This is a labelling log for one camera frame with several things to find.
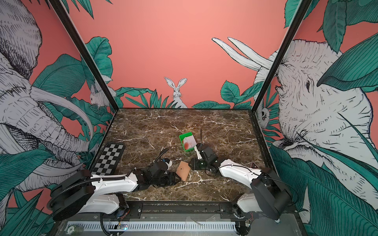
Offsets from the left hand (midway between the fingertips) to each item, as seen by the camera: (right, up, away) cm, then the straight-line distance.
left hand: (181, 179), depth 81 cm
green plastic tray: (-1, +22, +18) cm, 28 cm away
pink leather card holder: (+1, +4, +5) cm, 6 cm away
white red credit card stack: (+4, +19, +15) cm, 24 cm away
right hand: (+5, +9, +4) cm, 11 cm away
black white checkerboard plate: (-45, +9, +7) cm, 47 cm away
